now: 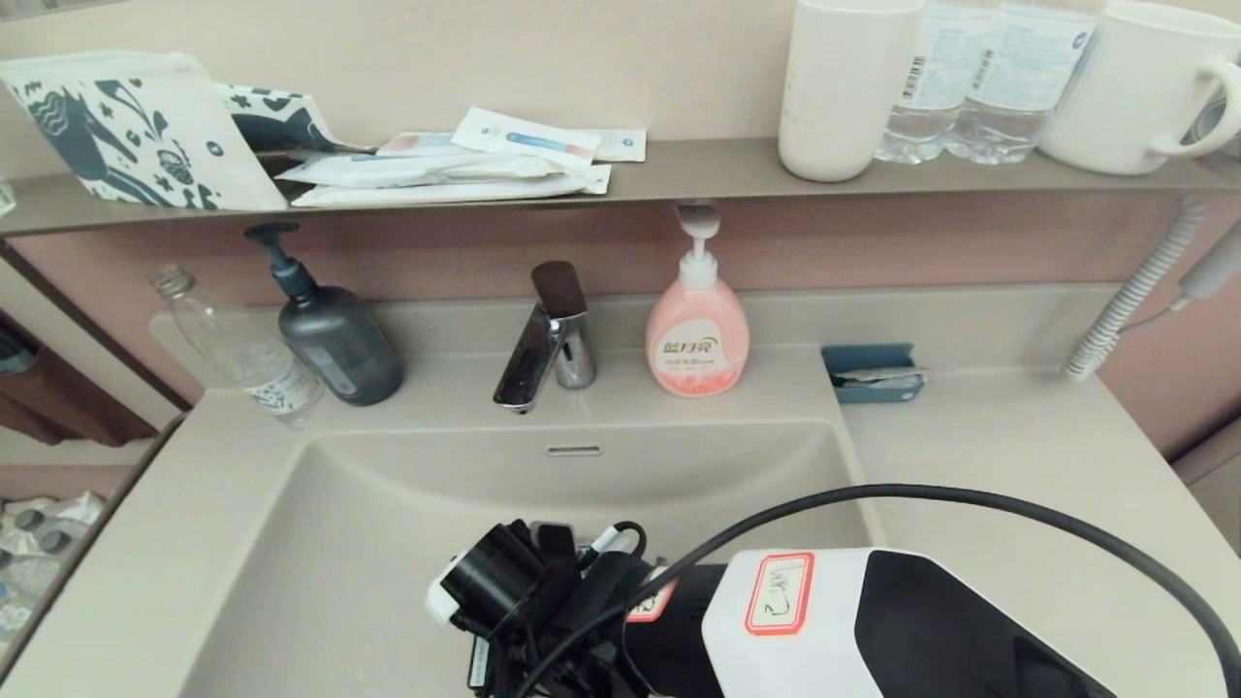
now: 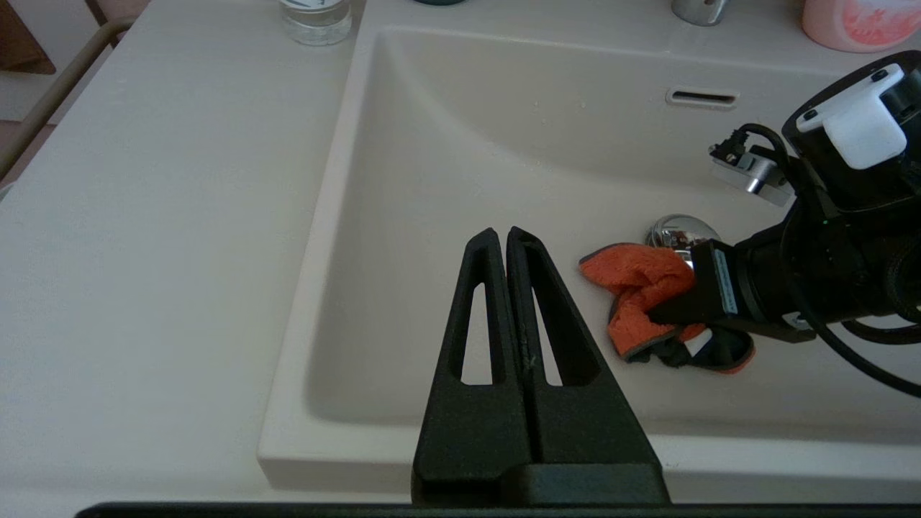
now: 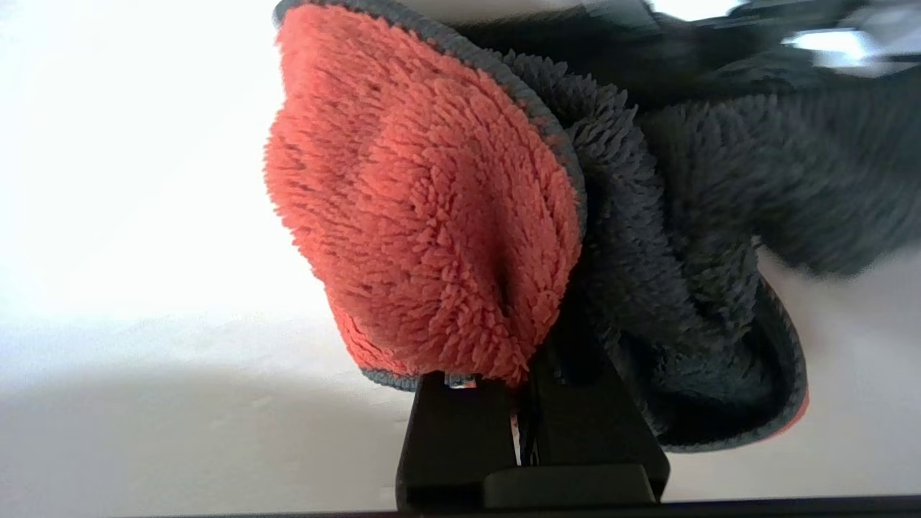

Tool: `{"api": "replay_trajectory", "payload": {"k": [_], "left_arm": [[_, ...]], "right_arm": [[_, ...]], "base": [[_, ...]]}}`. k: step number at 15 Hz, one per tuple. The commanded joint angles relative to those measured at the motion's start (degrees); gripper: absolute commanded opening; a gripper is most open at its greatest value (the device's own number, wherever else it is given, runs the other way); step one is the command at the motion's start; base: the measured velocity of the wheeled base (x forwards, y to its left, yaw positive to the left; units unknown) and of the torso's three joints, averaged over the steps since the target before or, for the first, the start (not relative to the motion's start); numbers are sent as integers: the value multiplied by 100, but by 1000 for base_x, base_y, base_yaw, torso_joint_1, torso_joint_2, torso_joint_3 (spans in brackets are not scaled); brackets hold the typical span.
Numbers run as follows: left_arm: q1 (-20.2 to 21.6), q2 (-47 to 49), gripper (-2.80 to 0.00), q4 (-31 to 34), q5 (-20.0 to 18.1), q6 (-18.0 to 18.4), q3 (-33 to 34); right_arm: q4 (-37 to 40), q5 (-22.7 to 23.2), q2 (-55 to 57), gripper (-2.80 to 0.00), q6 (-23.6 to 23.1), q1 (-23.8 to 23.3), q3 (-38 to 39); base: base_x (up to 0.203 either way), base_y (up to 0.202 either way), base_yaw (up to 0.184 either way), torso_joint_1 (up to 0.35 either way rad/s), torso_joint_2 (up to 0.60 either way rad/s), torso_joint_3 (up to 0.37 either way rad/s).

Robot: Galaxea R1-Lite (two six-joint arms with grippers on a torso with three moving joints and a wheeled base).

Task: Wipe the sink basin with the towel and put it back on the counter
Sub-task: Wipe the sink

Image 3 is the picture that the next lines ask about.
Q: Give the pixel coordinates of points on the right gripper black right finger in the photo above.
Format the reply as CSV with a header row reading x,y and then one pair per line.
x,y
583,424

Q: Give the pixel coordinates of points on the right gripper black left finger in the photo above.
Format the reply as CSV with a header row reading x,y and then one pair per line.
x,y
446,446

